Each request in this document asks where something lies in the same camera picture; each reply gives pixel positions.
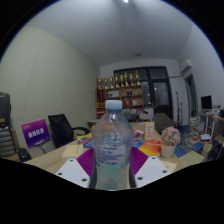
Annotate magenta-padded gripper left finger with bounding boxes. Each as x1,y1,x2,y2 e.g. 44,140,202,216
54,147,97,189

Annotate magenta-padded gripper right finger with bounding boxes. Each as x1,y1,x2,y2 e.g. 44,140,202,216
128,146,172,189

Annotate clear plastic water bottle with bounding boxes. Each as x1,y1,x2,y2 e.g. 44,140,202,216
92,99,135,191

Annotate plain tan notebook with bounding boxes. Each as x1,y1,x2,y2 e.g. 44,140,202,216
61,143,84,160

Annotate orange red book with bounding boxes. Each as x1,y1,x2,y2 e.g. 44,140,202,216
138,139,163,157

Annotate pink potted plant white pot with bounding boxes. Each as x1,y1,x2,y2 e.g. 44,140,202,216
160,126,181,159

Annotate standing orange white card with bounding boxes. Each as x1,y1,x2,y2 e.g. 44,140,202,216
143,121,156,142

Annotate small low wooden table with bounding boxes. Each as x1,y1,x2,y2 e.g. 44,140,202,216
178,150,205,169

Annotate black office chair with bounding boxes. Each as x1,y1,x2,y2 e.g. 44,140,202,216
47,113,91,149

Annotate grey armchair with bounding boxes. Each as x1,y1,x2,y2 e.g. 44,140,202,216
152,112,176,134

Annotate purple sign board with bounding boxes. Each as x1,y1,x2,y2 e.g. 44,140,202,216
21,118,51,149

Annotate stack of books on floor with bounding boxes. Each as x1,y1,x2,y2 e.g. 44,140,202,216
184,116,213,151

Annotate black tripod stand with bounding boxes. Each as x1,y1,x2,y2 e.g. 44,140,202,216
175,91,184,134

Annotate wooden shelf unit with trophies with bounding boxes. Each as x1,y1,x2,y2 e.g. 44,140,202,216
95,70,145,119

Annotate dark glass double door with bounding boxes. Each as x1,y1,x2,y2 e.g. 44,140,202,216
113,66,174,119

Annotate black computer monitor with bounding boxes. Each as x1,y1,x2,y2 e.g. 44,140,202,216
200,95,213,111

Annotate white wall air conditioner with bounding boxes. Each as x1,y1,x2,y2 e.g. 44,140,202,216
179,58,194,79

